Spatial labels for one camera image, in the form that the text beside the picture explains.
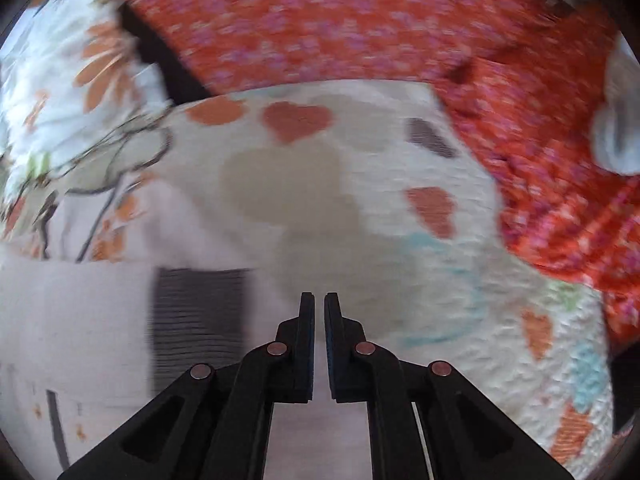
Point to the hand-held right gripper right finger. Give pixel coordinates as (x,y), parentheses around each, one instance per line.
(332,355)

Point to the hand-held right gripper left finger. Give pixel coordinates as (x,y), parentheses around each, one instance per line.
(306,355)

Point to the white towel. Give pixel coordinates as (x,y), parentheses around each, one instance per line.
(75,320)

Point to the heart print quilt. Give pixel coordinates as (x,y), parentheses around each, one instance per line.
(380,220)

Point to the orange floral cloth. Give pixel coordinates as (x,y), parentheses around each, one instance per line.
(350,20)

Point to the white floral pillow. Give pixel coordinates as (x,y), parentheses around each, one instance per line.
(55,90)

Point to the white cloth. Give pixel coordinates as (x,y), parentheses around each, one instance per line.
(617,110)

